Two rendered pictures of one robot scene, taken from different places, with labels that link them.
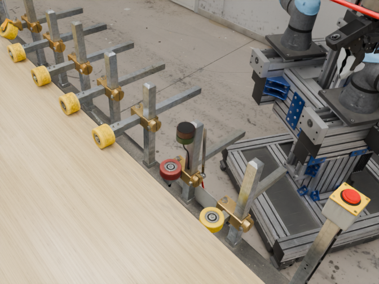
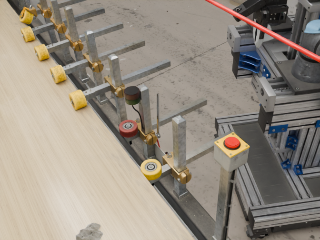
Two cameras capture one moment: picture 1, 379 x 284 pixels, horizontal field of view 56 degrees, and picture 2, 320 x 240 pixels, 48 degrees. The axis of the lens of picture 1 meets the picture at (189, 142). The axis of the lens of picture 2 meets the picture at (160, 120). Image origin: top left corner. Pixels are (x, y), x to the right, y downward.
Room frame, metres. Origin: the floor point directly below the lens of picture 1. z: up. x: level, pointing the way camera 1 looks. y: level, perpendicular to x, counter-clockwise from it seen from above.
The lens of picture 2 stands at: (-0.18, -0.40, 1.95)
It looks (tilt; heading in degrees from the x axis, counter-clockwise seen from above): 42 degrees down; 17
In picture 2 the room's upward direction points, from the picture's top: 4 degrees counter-clockwise
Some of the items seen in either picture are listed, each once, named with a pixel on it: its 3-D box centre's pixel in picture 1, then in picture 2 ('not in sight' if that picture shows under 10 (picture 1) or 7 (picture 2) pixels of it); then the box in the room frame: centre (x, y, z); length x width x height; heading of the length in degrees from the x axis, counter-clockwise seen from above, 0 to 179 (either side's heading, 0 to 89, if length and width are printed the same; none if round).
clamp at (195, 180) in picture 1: (185, 172); (144, 132); (0.91, 0.00, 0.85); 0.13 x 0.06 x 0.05; 47
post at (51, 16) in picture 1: (58, 55); (62, 36); (1.58, 0.71, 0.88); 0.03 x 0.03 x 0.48; 47
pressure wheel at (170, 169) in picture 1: (170, 176); (129, 134); (0.87, 0.06, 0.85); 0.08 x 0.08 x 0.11
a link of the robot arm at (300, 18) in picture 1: (304, 10); not in sight; (1.67, -0.47, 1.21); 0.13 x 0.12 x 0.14; 15
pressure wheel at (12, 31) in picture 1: (8, 30); (26, 16); (1.69, 1.01, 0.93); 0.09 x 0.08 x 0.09; 137
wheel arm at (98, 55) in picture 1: (89, 58); (83, 37); (1.48, 0.52, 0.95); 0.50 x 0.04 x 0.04; 137
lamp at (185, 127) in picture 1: (184, 151); (134, 111); (0.86, 0.02, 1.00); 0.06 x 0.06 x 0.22; 47
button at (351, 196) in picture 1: (351, 196); (232, 143); (0.54, -0.39, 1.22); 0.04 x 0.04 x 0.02
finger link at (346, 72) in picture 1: (354, 67); (266, 36); (0.92, -0.45, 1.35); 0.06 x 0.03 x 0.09; 112
